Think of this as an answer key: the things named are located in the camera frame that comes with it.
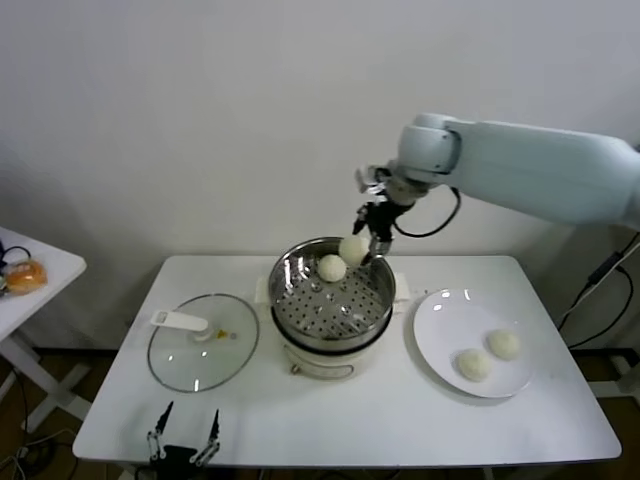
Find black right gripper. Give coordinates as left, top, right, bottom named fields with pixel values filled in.
left=353, top=187, right=416, bottom=266

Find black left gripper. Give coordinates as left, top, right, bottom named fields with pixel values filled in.
left=146, top=400, right=222, bottom=480

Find white steamed baozi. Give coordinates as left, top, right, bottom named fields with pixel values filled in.
left=485, top=328, right=522, bottom=361
left=317, top=253, right=347, bottom=283
left=453, top=348, right=495, bottom=384
left=338, top=235, right=371, bottom=267

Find stainless steel steamer basket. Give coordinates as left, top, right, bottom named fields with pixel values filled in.
left=269, top=237, right=398, bottom=341

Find white round plate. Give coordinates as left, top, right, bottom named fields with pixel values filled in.
left=413, top=288, right=539, bottom=400

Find cream electric cooking pot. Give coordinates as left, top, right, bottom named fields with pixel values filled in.
left=254, top=272, right=414, bottom=380

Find white side table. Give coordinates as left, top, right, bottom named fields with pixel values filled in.
left=0, top=225, right=89, bottom=434

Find orange bread in bag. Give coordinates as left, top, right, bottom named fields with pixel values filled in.
left=5, top=259, right=50, bottom=297

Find glass lid with white handle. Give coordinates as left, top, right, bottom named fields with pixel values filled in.
left=147, top=293, right=261, bottom=394

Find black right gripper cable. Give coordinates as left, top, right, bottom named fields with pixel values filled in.
left=392, top=185, right=462, bottom=238

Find white floor cable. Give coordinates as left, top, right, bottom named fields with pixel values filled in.
left=14, top=427, right=76, bottom=480

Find black power cable with adapter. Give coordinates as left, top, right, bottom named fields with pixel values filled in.
left=557, top=232, right=640, bottom=349

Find black cable loop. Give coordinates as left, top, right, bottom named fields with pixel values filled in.
left=0, top=239, right=35, bottom=266

